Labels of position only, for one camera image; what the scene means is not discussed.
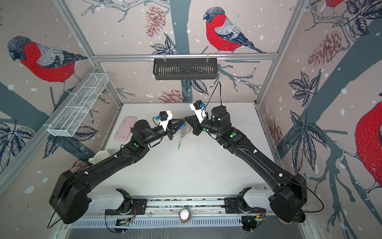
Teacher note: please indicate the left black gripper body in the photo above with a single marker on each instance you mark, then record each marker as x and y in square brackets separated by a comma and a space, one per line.
[160, 134]

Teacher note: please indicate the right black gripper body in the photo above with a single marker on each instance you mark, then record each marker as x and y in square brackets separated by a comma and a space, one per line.
[207, 126]

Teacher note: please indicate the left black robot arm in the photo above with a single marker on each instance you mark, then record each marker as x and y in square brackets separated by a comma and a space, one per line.
[70, 199]

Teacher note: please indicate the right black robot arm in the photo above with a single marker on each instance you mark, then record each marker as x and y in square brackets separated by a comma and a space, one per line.
[287, 193]

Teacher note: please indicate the pink plastic case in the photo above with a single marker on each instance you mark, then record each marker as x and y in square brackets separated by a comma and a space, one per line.
[124, 130]

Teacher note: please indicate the black hanging basket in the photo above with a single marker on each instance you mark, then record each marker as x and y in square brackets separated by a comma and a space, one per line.
[185, 69]

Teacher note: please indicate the small round lamp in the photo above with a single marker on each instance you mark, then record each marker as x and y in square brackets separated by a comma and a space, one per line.
[184, 215]

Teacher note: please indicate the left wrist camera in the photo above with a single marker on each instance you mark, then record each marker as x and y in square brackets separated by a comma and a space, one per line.
[163, 119]

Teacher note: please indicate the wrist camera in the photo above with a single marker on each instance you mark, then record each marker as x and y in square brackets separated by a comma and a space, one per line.
[200, 110]
[163, 119]

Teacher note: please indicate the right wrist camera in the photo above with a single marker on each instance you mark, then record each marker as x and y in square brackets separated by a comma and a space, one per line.
[200, 110]

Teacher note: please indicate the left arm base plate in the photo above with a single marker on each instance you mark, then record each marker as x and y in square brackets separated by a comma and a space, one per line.
[129, 207]

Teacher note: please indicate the horizontal aluminium frame bar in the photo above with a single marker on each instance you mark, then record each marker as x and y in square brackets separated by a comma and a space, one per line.
[231, 56]

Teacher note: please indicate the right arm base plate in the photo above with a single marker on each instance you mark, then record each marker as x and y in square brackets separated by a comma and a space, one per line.
[235, 205]

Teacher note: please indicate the white slotted cable duct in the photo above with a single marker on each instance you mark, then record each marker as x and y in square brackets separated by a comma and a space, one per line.
[156, 222]

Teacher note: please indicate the white wire mesh shelf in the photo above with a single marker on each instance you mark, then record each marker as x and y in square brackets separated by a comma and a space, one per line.
[80, 103]

